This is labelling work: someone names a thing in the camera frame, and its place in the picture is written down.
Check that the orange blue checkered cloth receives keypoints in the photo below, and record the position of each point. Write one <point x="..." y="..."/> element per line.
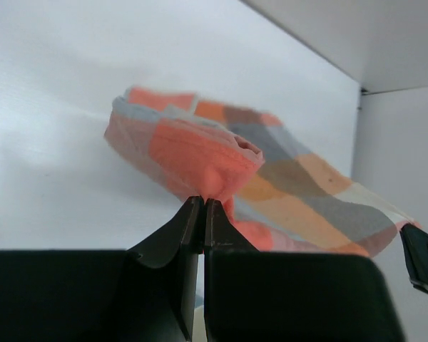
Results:
<point x="276" y="192"/>

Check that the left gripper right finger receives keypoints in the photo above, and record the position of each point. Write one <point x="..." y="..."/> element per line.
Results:
<point x="277" y="296"/>

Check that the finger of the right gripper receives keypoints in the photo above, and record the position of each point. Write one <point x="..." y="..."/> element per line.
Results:
<point x="415" y="248"/>

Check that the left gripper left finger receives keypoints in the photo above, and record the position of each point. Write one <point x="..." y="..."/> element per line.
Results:
<point x="145" y="293"/>

